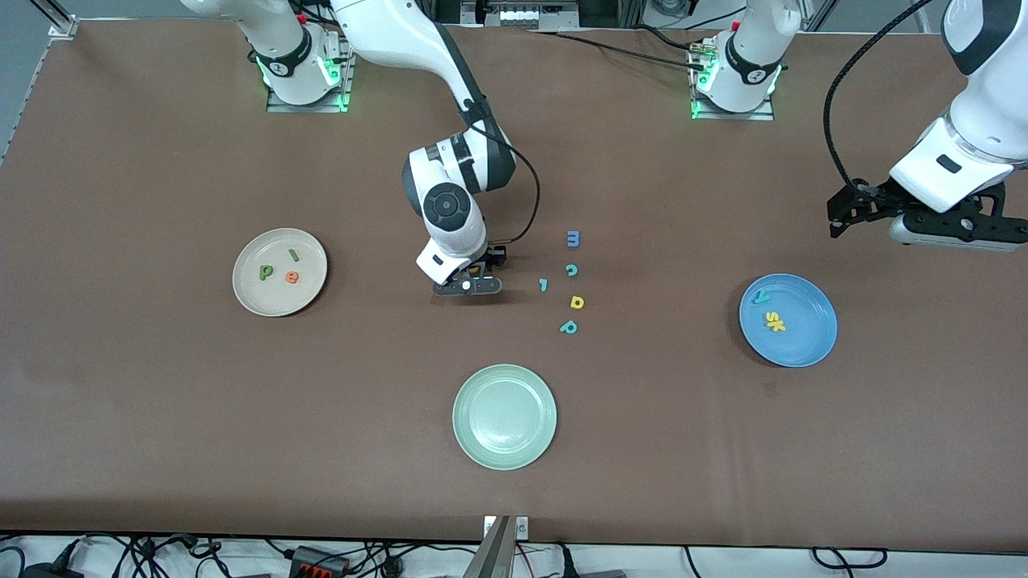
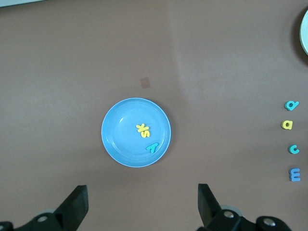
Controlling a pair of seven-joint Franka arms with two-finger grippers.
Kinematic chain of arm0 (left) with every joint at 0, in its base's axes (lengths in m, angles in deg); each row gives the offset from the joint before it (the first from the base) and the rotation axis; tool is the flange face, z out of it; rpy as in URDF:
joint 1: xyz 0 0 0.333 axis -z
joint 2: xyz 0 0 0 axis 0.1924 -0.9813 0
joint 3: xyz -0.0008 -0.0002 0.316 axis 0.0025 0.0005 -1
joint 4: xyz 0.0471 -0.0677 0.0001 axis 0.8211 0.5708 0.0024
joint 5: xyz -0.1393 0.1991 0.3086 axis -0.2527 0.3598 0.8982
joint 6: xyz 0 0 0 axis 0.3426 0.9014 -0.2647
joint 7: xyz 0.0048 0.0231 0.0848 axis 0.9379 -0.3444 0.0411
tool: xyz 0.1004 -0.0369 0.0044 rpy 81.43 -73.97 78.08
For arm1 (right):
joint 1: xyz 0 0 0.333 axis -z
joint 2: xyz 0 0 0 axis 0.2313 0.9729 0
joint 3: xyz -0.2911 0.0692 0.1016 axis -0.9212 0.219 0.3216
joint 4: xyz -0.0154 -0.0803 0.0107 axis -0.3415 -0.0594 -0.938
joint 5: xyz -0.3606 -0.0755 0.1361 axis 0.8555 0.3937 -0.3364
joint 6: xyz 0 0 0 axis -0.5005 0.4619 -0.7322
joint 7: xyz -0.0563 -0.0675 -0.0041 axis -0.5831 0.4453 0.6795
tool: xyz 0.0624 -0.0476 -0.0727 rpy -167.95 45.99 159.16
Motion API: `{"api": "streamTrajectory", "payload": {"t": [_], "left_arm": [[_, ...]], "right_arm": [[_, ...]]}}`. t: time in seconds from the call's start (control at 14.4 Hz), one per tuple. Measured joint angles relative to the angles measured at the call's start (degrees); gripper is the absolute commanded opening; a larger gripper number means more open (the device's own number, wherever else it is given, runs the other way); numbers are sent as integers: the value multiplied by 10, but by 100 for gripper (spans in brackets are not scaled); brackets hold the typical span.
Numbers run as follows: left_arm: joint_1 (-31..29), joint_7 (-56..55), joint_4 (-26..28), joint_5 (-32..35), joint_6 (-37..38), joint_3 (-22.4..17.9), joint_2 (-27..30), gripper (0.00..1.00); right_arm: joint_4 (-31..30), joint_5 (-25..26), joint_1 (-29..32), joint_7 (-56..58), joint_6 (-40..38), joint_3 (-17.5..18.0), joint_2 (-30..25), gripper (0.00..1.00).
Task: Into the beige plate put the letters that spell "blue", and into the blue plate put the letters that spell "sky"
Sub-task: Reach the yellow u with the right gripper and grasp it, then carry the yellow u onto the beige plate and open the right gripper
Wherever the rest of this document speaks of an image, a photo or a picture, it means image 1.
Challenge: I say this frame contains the red black power strip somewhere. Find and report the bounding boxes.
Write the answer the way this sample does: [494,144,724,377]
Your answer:
[289,545,352,577]

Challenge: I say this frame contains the black table cable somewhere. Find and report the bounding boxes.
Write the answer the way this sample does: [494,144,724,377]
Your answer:
[638,24,708,54]
[534,29,708,73]

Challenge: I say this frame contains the beige brown plate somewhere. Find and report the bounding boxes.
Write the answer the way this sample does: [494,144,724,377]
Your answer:
[232,228,328,318]

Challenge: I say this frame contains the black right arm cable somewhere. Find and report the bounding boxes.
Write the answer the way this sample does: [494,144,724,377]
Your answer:
[462,96,541,244]

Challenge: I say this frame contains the blue plate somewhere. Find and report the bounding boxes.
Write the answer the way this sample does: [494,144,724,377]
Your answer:
[738,274,838,368]

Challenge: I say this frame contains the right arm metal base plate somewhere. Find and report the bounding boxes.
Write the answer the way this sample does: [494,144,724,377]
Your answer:
[265,32,359,114]

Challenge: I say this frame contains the pale green plate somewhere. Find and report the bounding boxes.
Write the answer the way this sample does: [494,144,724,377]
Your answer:
[452,364,558,471]

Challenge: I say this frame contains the aluminium profile post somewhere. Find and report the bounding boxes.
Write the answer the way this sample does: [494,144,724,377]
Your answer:
[462,515,515,578]

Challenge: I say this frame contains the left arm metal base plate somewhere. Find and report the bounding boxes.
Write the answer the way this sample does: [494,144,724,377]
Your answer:
[689,34,777,122]

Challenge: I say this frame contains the aluminium corner profile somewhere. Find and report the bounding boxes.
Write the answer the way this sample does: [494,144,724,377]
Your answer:
[31,0,80,40]

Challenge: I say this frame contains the grey control device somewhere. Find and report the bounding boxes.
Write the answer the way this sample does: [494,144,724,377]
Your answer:
[459,0,581,31]

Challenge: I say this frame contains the black looped floor cable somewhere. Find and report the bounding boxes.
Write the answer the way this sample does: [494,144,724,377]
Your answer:
[811,547,888,572]

